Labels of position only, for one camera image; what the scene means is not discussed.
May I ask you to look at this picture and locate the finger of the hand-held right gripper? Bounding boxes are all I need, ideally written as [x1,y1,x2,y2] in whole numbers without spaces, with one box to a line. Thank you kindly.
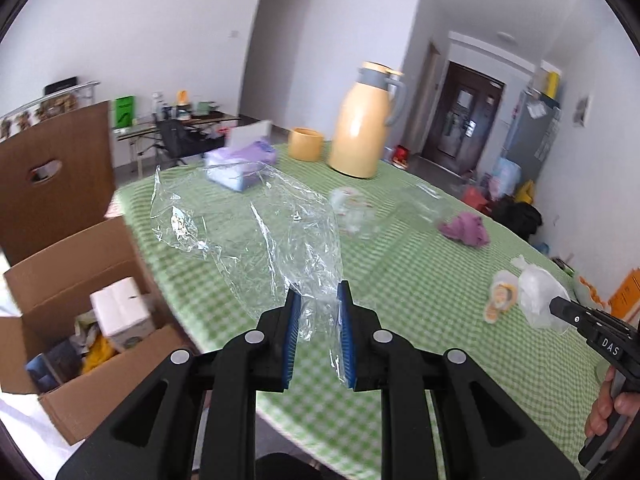
[549,296,608,341]

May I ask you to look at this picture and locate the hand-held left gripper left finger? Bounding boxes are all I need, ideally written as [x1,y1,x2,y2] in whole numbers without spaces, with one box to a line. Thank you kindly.
[55,290,303,480]

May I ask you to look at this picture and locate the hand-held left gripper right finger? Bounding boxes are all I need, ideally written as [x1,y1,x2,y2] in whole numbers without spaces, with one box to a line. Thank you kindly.
[336,281,581,480]

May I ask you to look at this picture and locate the white plastic bag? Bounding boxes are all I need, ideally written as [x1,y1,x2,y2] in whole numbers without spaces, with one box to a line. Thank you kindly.
[511,255,572,334]

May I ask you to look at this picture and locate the clear plastic wrap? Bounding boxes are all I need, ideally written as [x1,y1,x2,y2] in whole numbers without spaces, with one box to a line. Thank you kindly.
[150,160,352,387]

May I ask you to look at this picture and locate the brown cardboard box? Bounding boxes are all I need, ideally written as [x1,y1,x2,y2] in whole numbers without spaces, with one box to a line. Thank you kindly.
[0,101,198,446]

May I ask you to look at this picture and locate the white orange snack bag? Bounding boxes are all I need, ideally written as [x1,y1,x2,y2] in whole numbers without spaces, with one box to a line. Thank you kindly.
[572,272,609,312]

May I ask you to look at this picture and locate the orange cardboard box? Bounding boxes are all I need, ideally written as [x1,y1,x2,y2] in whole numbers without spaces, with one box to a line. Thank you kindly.
[607,269,640,329]

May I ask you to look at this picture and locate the printed snack wrapper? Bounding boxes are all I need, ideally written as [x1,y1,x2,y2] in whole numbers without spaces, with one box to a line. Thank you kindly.
[484,270,519,322]

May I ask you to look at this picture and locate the green checkered tablecloth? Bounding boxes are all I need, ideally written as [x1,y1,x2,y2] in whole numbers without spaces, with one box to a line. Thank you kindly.
[107,141,620,476]

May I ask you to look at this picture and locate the black bag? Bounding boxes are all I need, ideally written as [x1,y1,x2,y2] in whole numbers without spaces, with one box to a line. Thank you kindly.
[492,195,544,241]

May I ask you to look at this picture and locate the person's dark trousers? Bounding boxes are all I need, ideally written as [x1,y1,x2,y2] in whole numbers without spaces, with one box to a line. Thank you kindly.
[255,452,322,480]

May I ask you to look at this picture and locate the purple cloth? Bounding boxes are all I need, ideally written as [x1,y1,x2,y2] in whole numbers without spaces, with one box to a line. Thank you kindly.
[439,211,490,249]

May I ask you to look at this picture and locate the red bag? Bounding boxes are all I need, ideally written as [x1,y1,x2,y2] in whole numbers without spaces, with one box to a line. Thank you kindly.
[460,185,494,214]

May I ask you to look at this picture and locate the pale blue plastic bag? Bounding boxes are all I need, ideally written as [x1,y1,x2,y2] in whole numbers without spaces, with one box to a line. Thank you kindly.
[492,157,522,196]

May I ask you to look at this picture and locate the white carton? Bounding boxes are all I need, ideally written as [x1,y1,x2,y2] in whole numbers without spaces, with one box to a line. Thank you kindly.
[90,276,157,352]

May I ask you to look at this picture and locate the grey refrigerator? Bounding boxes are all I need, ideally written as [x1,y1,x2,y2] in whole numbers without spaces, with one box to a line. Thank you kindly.
[500,91,562,187]

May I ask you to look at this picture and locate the purple tissue pack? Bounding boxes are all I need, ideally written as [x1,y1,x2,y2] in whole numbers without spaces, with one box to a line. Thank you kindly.
[204,120,277,194]

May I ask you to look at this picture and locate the yellow wrapper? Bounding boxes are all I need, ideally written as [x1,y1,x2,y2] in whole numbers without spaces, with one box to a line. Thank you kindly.
[81,335,119,374]

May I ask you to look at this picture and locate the yellow cup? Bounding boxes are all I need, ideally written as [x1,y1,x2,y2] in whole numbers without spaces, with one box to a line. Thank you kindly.
[288,127,325,162]

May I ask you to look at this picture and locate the yellow thermos jug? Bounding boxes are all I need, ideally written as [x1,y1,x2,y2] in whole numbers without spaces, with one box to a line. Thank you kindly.
[327,61,407,179]

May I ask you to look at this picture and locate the dark brown door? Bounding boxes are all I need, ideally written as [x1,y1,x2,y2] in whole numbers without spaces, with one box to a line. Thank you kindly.
[421,61,505,172]

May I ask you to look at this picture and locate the black chair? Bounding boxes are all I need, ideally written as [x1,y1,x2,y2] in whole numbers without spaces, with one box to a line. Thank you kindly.
[155,119,202,167]

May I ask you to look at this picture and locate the cluttered folding table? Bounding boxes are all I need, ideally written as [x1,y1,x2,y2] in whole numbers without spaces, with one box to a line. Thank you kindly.
[112,91,242,177]

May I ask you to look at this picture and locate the blue packet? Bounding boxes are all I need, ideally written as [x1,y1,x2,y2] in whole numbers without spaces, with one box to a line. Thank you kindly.
[25,340,82,394]

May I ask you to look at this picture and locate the green box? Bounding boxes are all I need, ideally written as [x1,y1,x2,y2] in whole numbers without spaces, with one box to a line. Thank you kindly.
[115,96,139,129]

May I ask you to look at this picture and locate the decorated metal rack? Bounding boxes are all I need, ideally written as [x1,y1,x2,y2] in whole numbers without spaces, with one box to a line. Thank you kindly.
[0,76,101,140]

